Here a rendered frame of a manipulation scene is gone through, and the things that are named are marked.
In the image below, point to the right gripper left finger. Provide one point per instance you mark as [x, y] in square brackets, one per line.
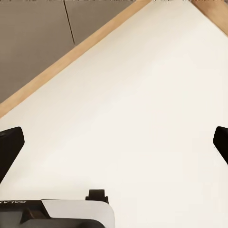
[11, 142]

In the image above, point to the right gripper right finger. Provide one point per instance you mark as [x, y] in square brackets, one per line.
[220, 141]

